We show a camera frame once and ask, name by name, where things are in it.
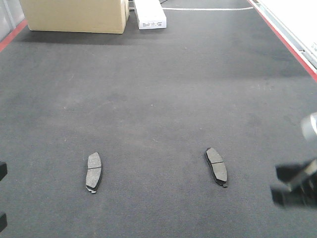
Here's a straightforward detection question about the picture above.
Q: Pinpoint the white conveyor side rail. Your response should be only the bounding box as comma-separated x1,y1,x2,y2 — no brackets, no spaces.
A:
249,0,317,80

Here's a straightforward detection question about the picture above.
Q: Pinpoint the brown cardboard box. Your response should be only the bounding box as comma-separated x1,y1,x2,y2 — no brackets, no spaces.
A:
20,0,129,34

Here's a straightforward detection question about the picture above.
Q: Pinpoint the black conveyor belt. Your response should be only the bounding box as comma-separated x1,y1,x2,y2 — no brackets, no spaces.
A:
0,0,317,238

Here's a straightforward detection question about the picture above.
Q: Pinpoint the grey brake pad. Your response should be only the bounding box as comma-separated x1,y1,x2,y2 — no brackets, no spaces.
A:
85,152,103,194
205,148,228,188

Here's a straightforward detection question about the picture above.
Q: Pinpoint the white long carton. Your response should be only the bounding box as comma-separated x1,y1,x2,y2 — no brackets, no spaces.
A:
133,0,167,30

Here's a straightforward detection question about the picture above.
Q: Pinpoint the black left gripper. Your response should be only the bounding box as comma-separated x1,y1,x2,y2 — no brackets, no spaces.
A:
0,161,8,230

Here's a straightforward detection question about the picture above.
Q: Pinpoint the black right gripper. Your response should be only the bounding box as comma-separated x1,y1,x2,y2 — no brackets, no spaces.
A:
270,158,317,207

